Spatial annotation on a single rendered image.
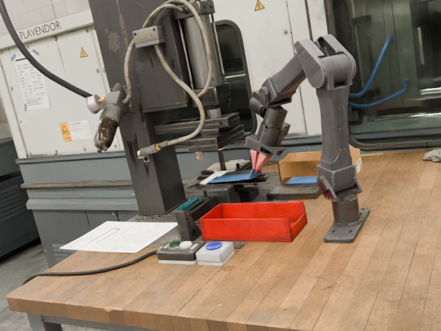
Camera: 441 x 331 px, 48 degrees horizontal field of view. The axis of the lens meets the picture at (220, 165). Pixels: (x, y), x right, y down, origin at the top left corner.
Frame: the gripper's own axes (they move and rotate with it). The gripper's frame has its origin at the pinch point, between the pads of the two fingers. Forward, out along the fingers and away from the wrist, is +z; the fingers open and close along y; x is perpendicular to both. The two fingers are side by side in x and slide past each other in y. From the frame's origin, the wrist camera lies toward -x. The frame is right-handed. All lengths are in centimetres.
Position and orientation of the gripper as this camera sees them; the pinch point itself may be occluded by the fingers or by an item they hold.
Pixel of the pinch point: (255, 171)
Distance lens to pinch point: 144.5
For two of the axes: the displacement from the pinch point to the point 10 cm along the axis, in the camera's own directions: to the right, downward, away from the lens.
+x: -4.6, 1.9, -8.7
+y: -8.4, -4.2, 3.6
